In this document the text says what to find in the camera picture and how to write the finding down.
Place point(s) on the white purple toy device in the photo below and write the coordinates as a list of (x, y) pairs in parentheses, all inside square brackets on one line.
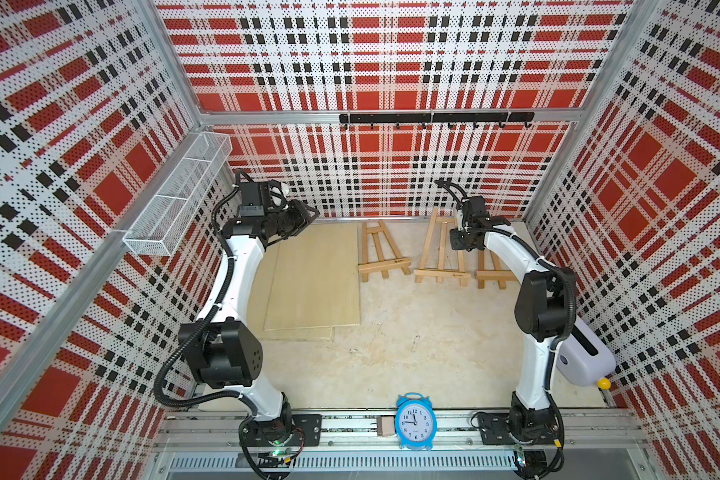
[(584, 359)]

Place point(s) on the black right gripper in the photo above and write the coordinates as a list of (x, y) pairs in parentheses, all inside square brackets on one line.
[(455, 244)]

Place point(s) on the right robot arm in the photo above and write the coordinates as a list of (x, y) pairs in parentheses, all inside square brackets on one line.
[(545, 312)]

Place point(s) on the white wire basket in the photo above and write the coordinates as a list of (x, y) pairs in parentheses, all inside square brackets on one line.
[(191, 170)]

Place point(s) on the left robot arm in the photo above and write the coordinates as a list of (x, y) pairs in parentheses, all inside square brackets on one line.
[(219, 348)]

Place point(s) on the black hook rail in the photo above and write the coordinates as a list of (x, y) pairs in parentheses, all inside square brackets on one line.
[(500, 118)]

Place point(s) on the small beige box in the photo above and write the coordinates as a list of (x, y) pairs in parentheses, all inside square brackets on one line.
[(385, 426)]

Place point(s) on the wooden easel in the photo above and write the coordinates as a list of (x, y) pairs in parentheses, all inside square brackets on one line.
[(433, 262), (490, 269), (380, 253)]

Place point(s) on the plywood board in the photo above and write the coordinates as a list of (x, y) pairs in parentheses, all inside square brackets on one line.
[(316, 281), (259, 301)]

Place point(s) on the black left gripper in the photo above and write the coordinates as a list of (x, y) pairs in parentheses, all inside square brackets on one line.
[(300, 217)]

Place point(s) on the blue alarm clock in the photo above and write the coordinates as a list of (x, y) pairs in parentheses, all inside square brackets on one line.
[(415, 421)]

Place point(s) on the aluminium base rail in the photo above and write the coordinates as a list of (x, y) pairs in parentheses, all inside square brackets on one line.
[(343, 444)]

